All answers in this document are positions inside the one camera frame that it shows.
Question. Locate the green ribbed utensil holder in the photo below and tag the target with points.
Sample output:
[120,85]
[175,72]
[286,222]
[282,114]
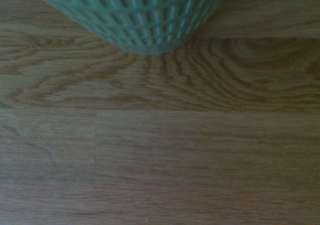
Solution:
[140,15]

